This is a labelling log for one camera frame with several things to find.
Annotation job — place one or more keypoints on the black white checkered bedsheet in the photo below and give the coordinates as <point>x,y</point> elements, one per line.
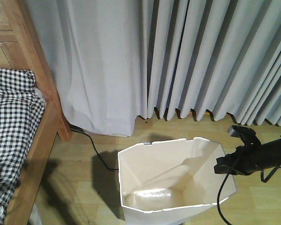
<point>21,110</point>

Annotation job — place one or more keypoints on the grey round rug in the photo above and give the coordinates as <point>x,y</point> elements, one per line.
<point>34,218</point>

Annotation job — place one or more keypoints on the white plastic trash bin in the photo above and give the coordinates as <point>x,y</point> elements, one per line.
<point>168,182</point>

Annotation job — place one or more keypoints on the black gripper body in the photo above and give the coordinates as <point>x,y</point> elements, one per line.
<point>242,161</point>

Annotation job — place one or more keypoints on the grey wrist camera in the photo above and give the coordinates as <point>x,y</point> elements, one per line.
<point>239,131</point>

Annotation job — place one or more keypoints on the grey pleated curtain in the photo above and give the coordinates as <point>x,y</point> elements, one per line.
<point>114,60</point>

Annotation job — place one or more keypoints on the wooden bed frame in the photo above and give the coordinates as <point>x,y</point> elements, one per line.
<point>20,49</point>

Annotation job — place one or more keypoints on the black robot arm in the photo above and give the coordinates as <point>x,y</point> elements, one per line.
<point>268,155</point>

